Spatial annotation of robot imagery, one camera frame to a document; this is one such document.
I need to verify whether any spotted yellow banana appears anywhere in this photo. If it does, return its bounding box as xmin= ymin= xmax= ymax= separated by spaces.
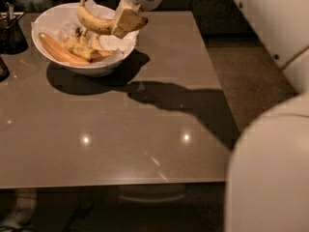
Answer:
xmin=77 ymin=0 xmax=148 ymax=35

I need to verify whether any white ceramic bowl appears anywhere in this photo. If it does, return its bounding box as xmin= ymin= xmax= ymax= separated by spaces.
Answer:
xmin=30 ymin=2 xmax=139 ymax=78

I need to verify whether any black mesh utensil holder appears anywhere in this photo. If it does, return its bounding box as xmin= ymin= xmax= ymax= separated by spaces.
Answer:
xmin=0 ymin=3 xmax=28 ymax=55

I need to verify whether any long orange-yellow banana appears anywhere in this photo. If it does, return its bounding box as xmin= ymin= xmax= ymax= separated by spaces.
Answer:
xmin=39 ymin=33 xmax=89 ymax=67

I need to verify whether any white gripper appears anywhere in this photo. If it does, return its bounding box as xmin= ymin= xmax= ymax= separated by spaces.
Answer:
xmin=111 ymin=0 xmax=163 ymax=39

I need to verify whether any dark round object at left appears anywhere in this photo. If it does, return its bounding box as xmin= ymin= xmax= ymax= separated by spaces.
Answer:
xmin=0 ymin=57 xmax=10 ymax=82

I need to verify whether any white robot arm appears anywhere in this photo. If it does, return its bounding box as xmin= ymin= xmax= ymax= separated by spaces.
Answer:
xmin=224 ymin=0 xmax=309 ymax=232

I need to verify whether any yellow banana bunch in bowl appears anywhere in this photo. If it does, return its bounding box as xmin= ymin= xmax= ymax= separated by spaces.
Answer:
xmin=62 ymin=28 xmax=115 ymax=63

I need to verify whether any white paper bowl liner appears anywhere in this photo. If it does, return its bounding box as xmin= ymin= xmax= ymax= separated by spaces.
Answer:
xmin=30 ymin=0 xmax=140 ymax=68

